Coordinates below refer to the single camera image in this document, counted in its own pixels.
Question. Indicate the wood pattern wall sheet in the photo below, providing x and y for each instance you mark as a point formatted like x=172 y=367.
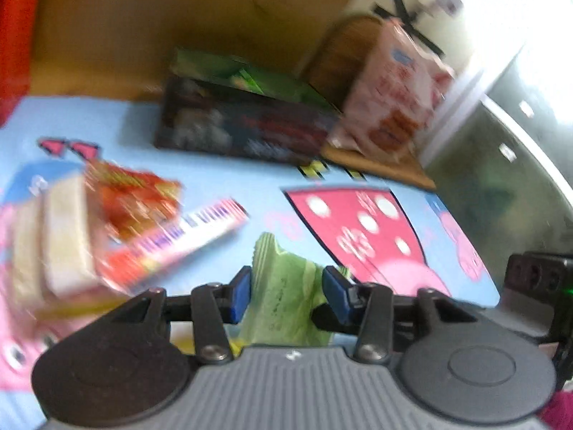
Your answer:
x=179 y=22

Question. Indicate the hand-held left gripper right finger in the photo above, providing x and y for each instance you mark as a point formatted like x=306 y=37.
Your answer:
x=338 y=293

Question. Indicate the woven wooden mat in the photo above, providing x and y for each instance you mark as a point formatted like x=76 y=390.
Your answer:
x=385 y=168

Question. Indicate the light green snack packet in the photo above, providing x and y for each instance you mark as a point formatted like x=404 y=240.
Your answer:
x=286 y=295

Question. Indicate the frosted glass window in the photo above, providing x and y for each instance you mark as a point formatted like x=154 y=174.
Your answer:
x=501 y=152

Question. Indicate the large pink snack bag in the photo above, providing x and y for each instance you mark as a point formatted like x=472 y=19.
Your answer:
x=394 y=98

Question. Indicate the red yellow snack packet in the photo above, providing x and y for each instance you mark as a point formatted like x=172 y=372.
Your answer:
x=138 y=201

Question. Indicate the printed cartoon bed sheet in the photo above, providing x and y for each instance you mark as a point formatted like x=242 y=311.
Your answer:
x=286 y=201

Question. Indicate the magenta cloth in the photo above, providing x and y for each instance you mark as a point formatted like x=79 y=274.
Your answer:
x=559 y=414

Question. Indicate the red gift bag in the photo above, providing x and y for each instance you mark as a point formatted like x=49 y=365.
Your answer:
x=18 y=40

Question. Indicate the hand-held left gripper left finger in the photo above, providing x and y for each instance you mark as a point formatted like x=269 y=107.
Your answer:
x=241 y=295

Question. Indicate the black tin box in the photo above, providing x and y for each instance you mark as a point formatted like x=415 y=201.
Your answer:
x=250 y=130

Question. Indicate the wooden chair back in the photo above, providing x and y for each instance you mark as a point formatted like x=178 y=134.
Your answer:
x=340 y=53

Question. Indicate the black tape strip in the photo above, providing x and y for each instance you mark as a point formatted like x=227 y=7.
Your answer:
x=425 y=41
x=396 y=4

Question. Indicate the green printed snack packet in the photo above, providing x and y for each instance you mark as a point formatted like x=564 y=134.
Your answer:
x=268 y=80

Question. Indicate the beige cracker packet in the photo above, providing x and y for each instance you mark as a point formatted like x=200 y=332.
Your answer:
x=53 y=242

